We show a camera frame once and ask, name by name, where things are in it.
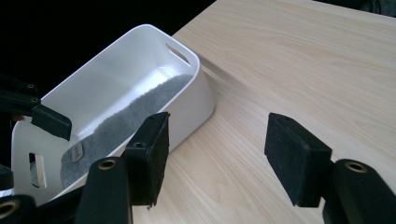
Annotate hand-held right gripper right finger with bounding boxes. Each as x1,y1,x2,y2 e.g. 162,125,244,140
264,112,333,208

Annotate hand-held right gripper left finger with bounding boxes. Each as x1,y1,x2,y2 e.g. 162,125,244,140
124,111,171,208

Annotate white plastic bin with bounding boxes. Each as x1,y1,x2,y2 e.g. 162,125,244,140
10,23,217,206

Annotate grey fluffy mitten oval label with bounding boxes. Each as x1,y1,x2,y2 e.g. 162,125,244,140
60,74,194,189

